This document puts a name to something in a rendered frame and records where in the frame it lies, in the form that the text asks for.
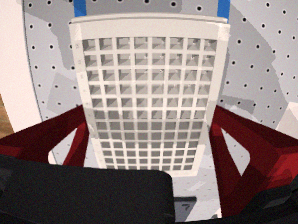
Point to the blue tape outline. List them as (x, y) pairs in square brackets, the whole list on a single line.
[(223, 8)]

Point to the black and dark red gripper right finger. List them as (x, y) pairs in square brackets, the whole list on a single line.
[(273, 159)]

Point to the grey flat base plate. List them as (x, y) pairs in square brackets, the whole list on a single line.
[(260, 75)]

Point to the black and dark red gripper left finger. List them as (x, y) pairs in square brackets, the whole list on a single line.
[(35, 142)]

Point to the white well plate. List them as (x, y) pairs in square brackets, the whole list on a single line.
[(160, 133)]

